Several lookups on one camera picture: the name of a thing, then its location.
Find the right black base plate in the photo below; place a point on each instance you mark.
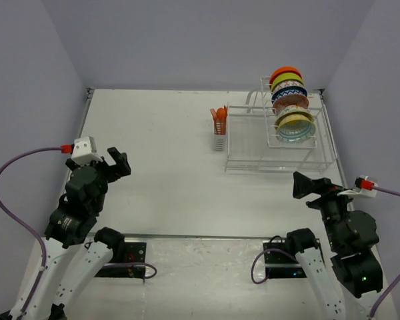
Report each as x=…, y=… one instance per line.
x=279, y=266

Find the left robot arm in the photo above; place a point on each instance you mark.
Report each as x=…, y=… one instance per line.
x=54, y=286

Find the blue zigzag bowl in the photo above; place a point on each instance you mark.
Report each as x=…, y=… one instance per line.
x=289, y=90

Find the yellow blue sun bowl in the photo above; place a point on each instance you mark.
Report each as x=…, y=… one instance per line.
x=295, y=129

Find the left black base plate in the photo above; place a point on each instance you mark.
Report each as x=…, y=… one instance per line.
x=132, y=252

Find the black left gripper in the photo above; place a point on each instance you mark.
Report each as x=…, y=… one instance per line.
x=122, y=167

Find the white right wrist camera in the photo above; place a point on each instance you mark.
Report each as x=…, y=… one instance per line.
x=363, y=188

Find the orange plastic spoon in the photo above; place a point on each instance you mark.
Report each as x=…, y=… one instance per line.
x=222, y=119

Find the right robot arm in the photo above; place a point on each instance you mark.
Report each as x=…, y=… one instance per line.
x=351, y=236

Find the white cutlery holder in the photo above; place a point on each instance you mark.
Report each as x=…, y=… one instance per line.
x=219, y=136

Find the floral orange flower bowl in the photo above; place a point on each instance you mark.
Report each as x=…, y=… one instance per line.
x=294, y=110

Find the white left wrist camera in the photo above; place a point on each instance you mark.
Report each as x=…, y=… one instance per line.
x=85, y=151

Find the orange plastic fork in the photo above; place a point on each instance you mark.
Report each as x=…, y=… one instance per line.
x=214, y=115

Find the red patterned bowl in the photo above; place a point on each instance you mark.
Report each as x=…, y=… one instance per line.
x=291, y=99

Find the white wire dish rack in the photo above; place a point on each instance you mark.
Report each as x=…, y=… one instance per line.
x=259, y=138

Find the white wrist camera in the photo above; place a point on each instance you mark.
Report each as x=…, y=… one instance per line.
x=85, y=151
x=363, y=188

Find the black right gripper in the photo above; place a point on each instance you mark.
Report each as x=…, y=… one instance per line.
x=302, y=184

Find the yellow-green bowl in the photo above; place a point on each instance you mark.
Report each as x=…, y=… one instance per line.
x=293, y=78

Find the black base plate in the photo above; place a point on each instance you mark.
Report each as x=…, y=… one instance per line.
x=132, y=252
x=279, y=266

